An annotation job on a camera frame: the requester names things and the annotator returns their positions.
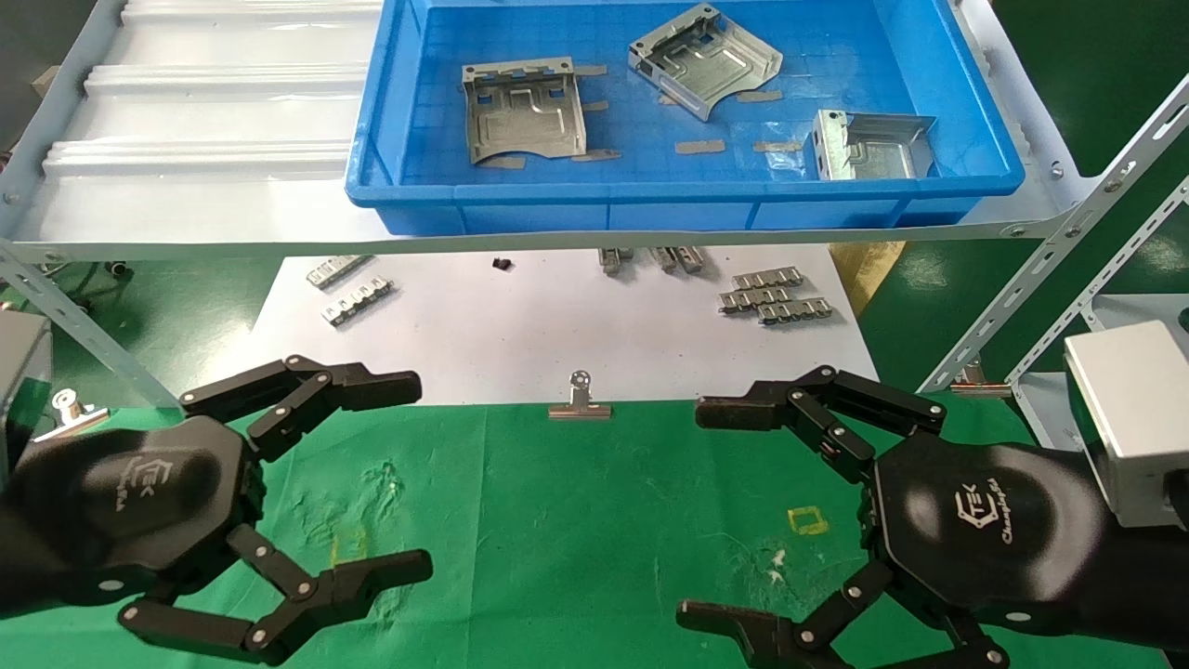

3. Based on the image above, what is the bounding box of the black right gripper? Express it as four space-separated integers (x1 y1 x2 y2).
675 365 1116 669

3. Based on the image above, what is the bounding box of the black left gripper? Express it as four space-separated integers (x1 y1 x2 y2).
0 355 434 666

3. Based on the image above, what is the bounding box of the sheet metal bracket part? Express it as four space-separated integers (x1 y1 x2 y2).
627 3 784 123

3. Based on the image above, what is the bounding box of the green cloth mat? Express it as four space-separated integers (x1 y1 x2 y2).
0 395 1171 669

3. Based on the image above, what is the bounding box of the white paper sheet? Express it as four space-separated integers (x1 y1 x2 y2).
190 243 882 410

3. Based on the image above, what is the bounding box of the silver binder clip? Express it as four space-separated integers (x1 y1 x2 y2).
949 358 1013 399
548 370 614 421
33 388 111 442

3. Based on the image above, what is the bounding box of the grey metal side stand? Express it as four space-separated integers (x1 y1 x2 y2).
1013 293 1189 456

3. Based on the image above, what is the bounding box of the slotted grey angle strut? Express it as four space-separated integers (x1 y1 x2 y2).
1006 175 1189 384
918 72 1189 393
0 240 184 412

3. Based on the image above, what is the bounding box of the grey metal shelf rack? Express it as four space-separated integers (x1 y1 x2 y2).
0 0 1102 266

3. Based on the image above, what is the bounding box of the blue plastic bin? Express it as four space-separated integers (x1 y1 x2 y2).
345 0 1026 236

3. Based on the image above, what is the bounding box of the small boxed sheet metal part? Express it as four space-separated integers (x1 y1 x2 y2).
814 109 937 182

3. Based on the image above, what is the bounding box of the notched sheet metal part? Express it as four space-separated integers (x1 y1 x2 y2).
462 57 589 166

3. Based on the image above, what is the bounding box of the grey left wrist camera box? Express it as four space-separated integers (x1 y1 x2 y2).
0 311 54 479

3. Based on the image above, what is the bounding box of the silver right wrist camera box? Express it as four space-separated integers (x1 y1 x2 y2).
1064 321 1189 531

